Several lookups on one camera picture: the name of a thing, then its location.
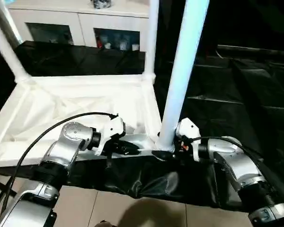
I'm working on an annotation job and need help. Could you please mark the white plastic table top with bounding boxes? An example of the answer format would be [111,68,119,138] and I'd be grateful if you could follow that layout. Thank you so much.
[0,72,176,170]

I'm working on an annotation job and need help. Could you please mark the white plastic table leg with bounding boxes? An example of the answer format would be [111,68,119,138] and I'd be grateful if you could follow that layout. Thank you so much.
[0,0,32,84]
[155,0,211,155]
[142,0,159,83]

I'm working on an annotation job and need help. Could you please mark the black mat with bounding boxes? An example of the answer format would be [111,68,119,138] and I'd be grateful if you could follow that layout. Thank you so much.
[0,40,284,213]

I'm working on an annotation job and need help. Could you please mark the printed box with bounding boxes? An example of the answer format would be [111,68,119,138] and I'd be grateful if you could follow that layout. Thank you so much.
[119,37,130,51]

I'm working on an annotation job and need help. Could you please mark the black stand leg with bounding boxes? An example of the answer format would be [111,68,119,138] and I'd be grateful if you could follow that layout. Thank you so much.
[0,174,18,218]

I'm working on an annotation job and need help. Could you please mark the white glass-door cabinet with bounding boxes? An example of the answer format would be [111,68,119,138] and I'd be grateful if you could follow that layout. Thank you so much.
[8,0,152,52]

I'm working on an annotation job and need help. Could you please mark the black object pile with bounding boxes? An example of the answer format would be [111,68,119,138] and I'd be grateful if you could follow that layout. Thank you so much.
[90,0,114,10]

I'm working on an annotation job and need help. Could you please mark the black backdrop cloth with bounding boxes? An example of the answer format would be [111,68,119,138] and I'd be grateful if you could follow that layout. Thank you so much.
[203,0,284,48]

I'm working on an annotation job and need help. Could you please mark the grey curtain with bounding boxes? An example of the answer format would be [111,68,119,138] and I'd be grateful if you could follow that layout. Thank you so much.
[0,4,23,47]

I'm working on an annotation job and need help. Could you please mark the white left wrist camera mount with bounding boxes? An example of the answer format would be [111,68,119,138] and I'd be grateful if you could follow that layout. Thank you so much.
[96,115,126,157]

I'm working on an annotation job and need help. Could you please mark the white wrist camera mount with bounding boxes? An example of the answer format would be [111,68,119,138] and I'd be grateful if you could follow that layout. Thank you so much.
[96,115,126,157]
[176,117,202,163]

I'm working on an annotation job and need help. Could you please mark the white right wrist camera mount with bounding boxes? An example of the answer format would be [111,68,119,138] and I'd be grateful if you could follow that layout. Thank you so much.
[176,117,202,163]

